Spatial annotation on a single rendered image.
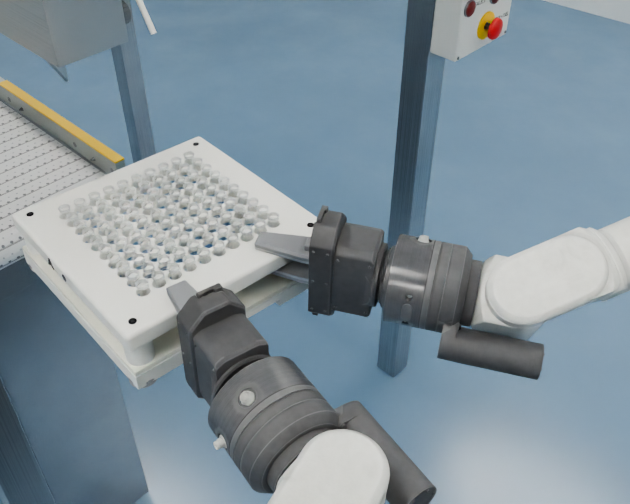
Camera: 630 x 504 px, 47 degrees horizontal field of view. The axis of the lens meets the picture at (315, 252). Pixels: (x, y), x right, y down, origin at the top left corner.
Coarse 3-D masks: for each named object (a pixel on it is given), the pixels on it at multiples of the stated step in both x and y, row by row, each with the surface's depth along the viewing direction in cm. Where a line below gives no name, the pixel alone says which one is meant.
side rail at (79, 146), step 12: (0, 96) 125; (12, 96) 121; (24, 108) 120; (36, 120) 118; (48, 120) 115; (60, 132) 114; (72, 144) 113; (84, 144) 109; (84, 156) 112; (96, 156) 108; (108, 168) 107; (120, 168) 106
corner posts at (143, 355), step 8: (32, 248) 80; (144, 344) 67; (152, 344) 68; (128, 352) 67; (136, 352) 67; (144, 352) 67; (152, 352) 68; (128, 360) 68; (136, 360) 68; (144, 360) 68
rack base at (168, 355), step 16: (32, 256) 80; (48, 272) 78; (64, 288) 76; (256, 288) 76; (272, 288) 76; (288, 288) 77; (304, 288) 79; (64, 304) 77; (80, 304) 74; (256, 304) 75; (80, 320) 75; (96, 320) 73; (96, 336) 72; (112, 336) 71; (160, 336) 71; (176, 336) 71; (112, 352) 70; (160, 352) 69; (176, 352) 70; (128, 368) 68; (144, 368) 68; (160, 368) 70; (144, 384) 69
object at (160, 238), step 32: (128, 192) 81; (192, 192) 80; (224, 192) 80; (96, 224) 76; (128, 224) 76; (160, 224) 76; (192, 224) 76; (224, 224) 77; (128, 256) 72; (160, 256) 72
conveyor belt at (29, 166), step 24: (0, 120) 121; (24, 120) 121; (0, 144) 115; (24, 144) 115; (48, 144) 115; (0, 168) 110; (24, 168) 110; (48, 168) 110; (72, 168) 110; (96, 168) 110; (0, 192) 106; (24, 192) 106; (48, 192) 106; (0, 216) 101; (0, 240) 98; (24, 240) 100; (0, 264) 98
